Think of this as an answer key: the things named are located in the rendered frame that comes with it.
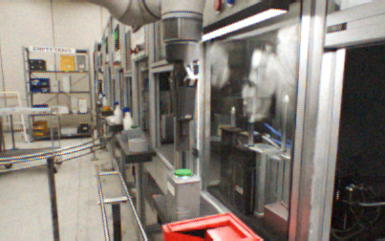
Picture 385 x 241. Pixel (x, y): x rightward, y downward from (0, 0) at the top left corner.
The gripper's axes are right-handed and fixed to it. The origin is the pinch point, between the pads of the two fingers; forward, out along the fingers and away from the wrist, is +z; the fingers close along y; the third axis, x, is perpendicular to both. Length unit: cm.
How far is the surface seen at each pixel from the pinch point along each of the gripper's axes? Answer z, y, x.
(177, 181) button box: 9.4, -3.4, 2.5
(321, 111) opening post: -8.0, -28.6, -11.1
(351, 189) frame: 9.0, -21.6, -28.0
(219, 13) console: -27.9, 1.2, -9.5
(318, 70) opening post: -13.8, -28.1, -10.6
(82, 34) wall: -133, 703, 20
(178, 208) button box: 15.8, -3.9, 2.5
